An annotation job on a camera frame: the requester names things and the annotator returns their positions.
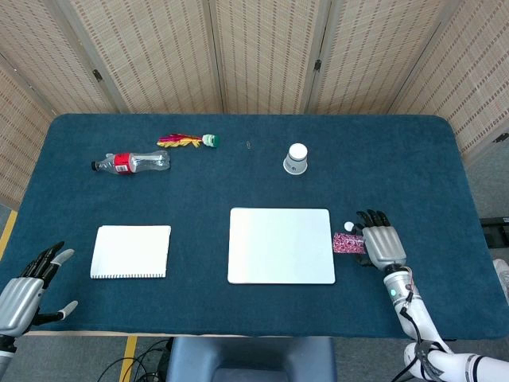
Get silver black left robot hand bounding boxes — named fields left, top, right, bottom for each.
left=0, top=240, right=79, bottom=337

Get white rectangular board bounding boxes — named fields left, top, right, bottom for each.
left=227, top=206, right=336, bottom=286

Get white spiral notebook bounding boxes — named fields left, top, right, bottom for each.
left=89, top=224, right=173, bottom=280

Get black floor cables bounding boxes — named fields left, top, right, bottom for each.
left=97, top=337, right=174, bottom=382

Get bamboo folding screen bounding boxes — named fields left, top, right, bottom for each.
left=0, top=0, right=509, bottom=210

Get white sneaker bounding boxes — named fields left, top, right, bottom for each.
left=492, top=258, right=509, bottom=304

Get dark blue table cloth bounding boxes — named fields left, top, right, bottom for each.
left=0, top=113, right=506, bottom=341

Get pink patterned card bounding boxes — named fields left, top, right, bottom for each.
left=332, top=232, right=367, bottom=255

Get colourful feather shuttlecock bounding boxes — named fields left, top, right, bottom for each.
left=157, top=133, right=222, bottom=150

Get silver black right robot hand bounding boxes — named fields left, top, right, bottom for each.
left=352, top=209, right=407, bottom=272

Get white paper cup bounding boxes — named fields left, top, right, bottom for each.
left=282, top=142, right=310, bottom=176

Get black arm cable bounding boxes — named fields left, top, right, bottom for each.
left=391, top=291, right=443, bottom=382

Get clear bottle with red label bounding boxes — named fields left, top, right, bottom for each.
left=90, top=150, right=171, bottom=175

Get black equipment base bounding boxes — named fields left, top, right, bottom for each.
left=480, top=216, right=509, bottom=250

